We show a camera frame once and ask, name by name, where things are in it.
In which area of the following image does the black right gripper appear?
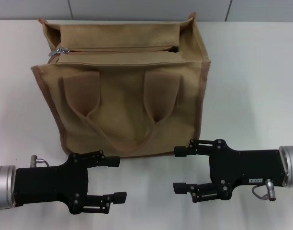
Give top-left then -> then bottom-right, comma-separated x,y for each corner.
173,138 -> 287,204

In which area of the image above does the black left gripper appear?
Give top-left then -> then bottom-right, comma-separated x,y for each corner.
13,150 -> 127,215

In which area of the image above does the khaki canvas food bag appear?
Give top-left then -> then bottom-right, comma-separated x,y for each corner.
30,11 -> 212,159

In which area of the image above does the silver metal zipper pull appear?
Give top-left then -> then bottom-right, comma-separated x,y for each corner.
49,47 -> 71,57

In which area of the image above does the left gripper connector cable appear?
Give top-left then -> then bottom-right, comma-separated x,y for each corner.
29,155 -> 50,168

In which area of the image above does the gripper connector cable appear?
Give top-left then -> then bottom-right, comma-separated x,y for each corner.
251,178 -> 274,200
29,155 -> 50,168

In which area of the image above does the right gripper connector cable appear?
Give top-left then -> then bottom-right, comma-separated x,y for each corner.
251,178 -> 274,200

